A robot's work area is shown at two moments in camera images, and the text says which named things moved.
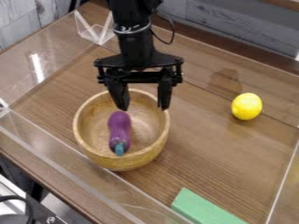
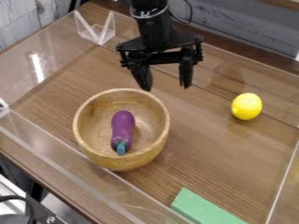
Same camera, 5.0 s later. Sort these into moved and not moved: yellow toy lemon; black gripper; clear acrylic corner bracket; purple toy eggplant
Moved: black gripper
Not moved: yellow toy lemon; clear acrylic corner bracket; purple toy eggplant
